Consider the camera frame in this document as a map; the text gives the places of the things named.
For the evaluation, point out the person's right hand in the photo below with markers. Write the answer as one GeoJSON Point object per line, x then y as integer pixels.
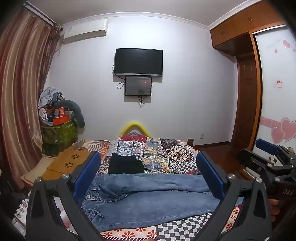
{"type": "Point", "coordinates": [277, 212]}

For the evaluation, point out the wooden bedpost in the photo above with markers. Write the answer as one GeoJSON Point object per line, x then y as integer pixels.
{"type": "Point", "coordinates": [190, 141]}

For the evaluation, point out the red box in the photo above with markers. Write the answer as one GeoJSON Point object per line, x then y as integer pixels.
{"type": "Point", "coordinates": [60, 117]}

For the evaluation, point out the curtain rail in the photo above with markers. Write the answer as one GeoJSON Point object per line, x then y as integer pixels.
{"type": "Point", "coordinates": [40, 14]}

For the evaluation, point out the green fabric bag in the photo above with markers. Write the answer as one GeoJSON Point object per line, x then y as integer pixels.
{"type": "Point", "coordinates": [60, 136]}

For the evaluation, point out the blue denim pants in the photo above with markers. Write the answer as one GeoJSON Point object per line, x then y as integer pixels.
{"type": "Point", "coordinates": [148, 197]}

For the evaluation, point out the bamboo lap table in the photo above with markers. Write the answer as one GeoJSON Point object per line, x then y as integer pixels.
{"type": "Point", "coordinates": [69, 160]}

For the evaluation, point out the white wall outlet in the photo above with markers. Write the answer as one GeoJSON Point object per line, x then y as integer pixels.
{"type": "Point", "coordinates": [202, 136]}

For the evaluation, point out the black folded garment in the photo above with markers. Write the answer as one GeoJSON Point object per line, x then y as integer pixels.
{"type": "Point", "coordinates": [126, 163]}

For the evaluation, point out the red label note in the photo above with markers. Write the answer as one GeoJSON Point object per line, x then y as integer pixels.
{"type": "Point", "coordinates": [278, 83]}

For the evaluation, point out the patchwork printed blanket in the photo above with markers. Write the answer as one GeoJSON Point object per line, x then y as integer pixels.
{"type": "Point", "coordinates": [166, 153]}

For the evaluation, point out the white heart-sticker sliding door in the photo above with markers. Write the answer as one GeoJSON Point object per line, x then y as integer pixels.
{"type": "Point", "coordinates": [275, 104]}

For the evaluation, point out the black wall television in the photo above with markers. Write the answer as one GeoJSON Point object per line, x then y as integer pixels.
{"type": "Point", "coordinates": [138, 61]}

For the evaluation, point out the brown wooden door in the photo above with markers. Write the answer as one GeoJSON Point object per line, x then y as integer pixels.
{"type": "Point", "coordinates": [245, 99]}

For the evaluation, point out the small black wall monitor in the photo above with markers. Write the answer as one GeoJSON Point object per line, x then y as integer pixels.
{"type": "Point", "coordinates": [138, 86]}

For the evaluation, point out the wooden wardrobe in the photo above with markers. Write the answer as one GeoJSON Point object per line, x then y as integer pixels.
{"type": "Point", "coordinates": [231, 32]}

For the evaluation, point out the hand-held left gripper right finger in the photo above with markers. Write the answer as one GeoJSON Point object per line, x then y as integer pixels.
{"type": "Point", "coordinates": [211, 175]}

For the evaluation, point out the white air conditioner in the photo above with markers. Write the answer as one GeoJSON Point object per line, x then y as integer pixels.
{"type": "Point", "coordinates": [85, 30]}

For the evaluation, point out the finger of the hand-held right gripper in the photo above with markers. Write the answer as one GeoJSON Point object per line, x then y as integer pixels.
{"type": "Point", "coordinates": [266, 144]}
{"type": "Point", "coordinates": [251, 157]}

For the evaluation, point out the pile of clothes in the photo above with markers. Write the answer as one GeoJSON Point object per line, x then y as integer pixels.
{"type": "Point", "coordinates": [48, 95]}

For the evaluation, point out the yellow curved hoop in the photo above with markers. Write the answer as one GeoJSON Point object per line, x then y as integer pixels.
{"type": "Point", "coordinates": [134, 125]}

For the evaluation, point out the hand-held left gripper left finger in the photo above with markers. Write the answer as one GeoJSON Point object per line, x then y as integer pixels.
{"type": "Point", "coordinates": [89, 172]}

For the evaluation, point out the striped pink curtain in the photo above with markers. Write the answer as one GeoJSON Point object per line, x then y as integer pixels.
{"type": "Point", "coordinates": [20, 92]}

